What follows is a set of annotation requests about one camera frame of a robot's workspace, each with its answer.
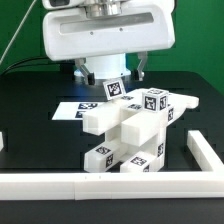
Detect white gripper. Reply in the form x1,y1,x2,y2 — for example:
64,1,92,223
42,0,175,85

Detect white tagged cube nut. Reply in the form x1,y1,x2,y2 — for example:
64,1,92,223
103,78,126,100
142,88,169,112

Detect white chair seat part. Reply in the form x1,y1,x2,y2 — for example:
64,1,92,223
81,99,168,168

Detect white chair back frame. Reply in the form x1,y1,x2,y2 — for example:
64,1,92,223
113,88,199,124

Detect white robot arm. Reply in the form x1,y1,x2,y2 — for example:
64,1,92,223
42,0,177,85

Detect white U-shaped obstacle fence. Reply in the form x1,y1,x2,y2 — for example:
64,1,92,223
0,130,224,200

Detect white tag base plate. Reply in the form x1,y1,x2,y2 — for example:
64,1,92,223
52,102,101,120

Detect black cables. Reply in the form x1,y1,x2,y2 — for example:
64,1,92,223
0,56,46,77

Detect white diagonal cable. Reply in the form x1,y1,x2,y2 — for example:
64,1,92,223
0,0,38,66

